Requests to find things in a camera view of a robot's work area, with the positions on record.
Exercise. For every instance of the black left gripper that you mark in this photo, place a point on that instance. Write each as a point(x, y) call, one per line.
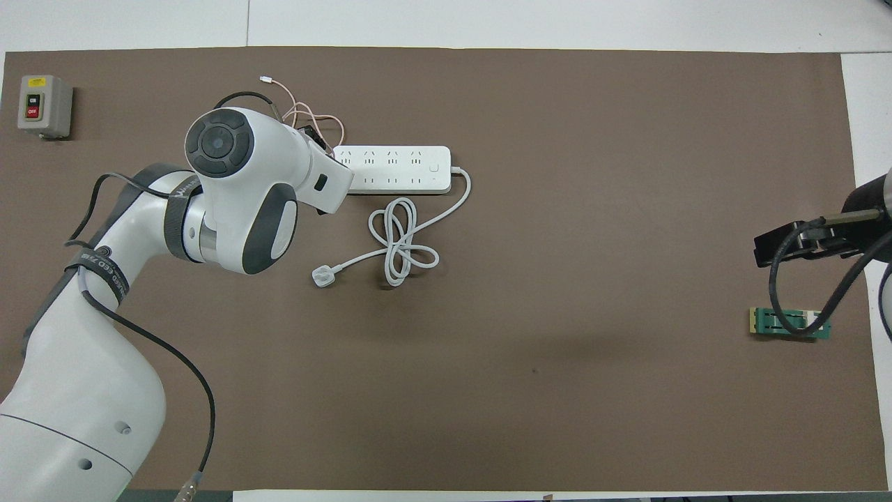
point(317, 138)

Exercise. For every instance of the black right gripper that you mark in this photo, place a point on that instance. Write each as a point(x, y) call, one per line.
point(867, 195)

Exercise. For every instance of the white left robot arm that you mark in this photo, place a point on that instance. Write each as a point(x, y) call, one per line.
point(90, 390)

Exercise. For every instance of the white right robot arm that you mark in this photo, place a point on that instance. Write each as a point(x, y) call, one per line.
point(888, 183)

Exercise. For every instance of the white power strip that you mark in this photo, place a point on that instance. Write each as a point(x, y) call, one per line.
point(404, 171)

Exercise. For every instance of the brown table mat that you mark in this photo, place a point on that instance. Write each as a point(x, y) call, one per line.
point(488, 418)

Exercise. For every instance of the grey on-off switch box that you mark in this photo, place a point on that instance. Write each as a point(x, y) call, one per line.
point(52, 111)

